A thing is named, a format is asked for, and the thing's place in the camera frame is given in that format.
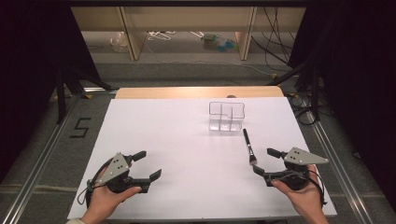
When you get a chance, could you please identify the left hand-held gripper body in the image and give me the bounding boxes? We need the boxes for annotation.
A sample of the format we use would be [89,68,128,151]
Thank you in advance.
[96,152,150,194]

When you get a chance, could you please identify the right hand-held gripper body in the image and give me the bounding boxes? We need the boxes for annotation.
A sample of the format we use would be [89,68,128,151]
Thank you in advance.
[263,147,330,191]

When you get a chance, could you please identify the black makeup brush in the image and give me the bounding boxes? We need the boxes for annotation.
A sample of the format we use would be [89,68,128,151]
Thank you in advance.
[242,128,258,165]

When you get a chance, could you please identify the clear plastic organizer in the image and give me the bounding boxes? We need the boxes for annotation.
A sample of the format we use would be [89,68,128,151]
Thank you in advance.
[208,101,246,133]

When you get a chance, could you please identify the person's left hand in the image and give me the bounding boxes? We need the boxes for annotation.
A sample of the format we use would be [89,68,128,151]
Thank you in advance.
[86,166,143,219]

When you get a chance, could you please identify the person's right hand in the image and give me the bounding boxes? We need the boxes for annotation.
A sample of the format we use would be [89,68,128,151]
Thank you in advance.
[271,164,325,218]

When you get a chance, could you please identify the white table board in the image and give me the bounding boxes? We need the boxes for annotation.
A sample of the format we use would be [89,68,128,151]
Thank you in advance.
[66,96,338,220]

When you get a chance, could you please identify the black metal stand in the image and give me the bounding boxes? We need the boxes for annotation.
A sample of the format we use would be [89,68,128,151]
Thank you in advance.
[266,61,322,122]
[55,65,114,125]

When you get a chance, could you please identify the wooden table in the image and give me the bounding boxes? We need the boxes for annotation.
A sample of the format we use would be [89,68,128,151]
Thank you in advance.
[115,86,285,100]

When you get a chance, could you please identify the black curtain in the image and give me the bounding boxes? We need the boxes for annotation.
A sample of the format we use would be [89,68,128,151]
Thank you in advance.
[287,0,396,216]
[0,0,102,185]

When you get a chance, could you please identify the clear plastic bag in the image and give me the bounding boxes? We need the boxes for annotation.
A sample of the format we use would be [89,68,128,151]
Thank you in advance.
[109,31,129,53]

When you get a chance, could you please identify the wooden shelf unit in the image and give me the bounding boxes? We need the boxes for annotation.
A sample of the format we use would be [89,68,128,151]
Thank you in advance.
[70,6,307,62]

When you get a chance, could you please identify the white hangers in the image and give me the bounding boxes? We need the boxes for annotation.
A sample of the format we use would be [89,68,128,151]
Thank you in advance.
[147,30,177,42]

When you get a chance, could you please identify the colourful plastic toys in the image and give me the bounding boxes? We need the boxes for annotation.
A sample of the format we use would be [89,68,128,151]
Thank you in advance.
[201,32,239,53]

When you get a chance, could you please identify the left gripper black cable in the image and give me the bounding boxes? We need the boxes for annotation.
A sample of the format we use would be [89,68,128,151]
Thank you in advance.
[77,158,114,208]

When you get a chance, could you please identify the metal floor rail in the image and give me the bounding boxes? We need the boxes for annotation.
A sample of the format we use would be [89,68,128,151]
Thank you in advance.
[0,95,80,224]
[306,111,375,224]

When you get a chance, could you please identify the black cable coil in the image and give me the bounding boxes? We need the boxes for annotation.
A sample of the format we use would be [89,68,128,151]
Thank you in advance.
[289,92,319,126]

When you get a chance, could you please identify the black hanging cables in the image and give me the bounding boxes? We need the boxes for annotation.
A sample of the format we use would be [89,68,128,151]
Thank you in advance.
[250,7,297,75]

